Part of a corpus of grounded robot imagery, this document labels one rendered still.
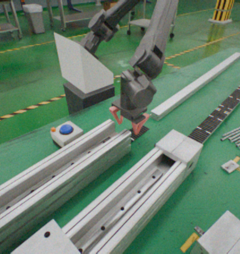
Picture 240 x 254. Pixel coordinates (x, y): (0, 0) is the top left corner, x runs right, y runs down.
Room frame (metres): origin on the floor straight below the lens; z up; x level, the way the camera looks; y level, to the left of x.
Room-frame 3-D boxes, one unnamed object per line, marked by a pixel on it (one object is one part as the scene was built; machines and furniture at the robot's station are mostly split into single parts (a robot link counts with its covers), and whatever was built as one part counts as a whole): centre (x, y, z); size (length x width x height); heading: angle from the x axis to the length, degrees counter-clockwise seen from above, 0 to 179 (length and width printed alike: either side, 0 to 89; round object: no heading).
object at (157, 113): (0.99, -0.47, 0.79); 0.96 x 0.04 x 0.03; 136
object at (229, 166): (0.40, -0.34, 0.78); 0.05 x 0.03 x 0.01; 121
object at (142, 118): (0.52, -0.05, 0.87); 0.07 x 0.07 x 0.09; 45
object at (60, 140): (0.50, 0.17, 0.81); 0.10 x 0.08 x 0.06; 46
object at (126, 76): (0.53, -0.03, 1.00); 0.07 x 0.06 x 0.07; 18
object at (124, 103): (0.53, -0.03, 0.94); 0.10 x 0.07 x 0.07; 45
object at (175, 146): (0.41, -0.16, 0.83); 0.12 x 0.09 x 0.10; 46
